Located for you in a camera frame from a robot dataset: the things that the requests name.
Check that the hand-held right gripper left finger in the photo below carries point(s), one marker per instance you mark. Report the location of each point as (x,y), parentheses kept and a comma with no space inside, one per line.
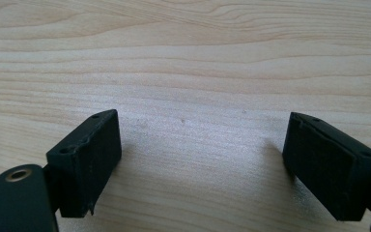
(87,167)

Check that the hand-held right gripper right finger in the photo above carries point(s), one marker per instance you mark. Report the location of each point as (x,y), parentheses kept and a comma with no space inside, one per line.
(325,174)

